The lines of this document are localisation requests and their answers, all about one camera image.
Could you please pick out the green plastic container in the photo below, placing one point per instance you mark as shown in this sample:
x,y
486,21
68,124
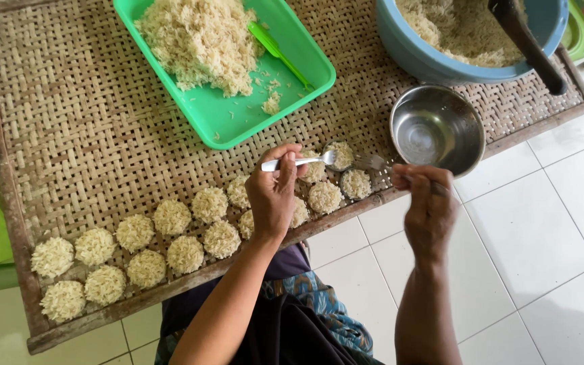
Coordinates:
x,y
581,35

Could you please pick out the green plastic rectangular tray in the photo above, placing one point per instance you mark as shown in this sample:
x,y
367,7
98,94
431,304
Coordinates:
x,y
231,114

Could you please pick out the green plastic knife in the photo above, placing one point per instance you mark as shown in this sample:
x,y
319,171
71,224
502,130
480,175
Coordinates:
x,y
277,50

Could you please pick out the large woven bamboo tray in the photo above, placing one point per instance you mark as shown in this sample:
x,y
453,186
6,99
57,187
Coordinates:
x,y
94,126

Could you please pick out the cooked rice in basin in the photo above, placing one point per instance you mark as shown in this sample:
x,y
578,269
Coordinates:
x,y
454,30

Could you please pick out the blue patterned cloth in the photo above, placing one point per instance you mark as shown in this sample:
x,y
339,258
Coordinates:
x,y
327,309

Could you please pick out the stainless steel bowl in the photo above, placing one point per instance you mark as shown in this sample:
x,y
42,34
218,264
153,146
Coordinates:
x,y
436,129

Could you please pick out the heap of cooked rice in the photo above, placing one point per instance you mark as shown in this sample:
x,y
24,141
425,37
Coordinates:
x,y
200,40

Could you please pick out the rows of round rice cakes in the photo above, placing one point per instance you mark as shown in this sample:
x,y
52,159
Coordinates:
x,y
135,233

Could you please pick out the person's right hand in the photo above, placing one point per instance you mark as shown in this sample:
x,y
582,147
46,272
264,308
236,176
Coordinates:
x,y
431,218

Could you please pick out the person's left hand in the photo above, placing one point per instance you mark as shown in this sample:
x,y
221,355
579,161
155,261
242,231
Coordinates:
x,y
269,197

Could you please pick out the small clump of rice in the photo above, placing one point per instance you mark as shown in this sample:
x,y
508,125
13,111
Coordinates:
x,y
271,105

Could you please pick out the blue plastic basin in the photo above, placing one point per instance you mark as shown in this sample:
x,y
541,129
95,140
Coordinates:
x,y
413,56

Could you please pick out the person's dark garment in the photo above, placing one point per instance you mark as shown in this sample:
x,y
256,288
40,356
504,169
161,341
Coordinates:
x,y
292,329

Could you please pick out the person's right fingers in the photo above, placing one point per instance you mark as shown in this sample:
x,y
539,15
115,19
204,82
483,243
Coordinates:
x,y
418,177

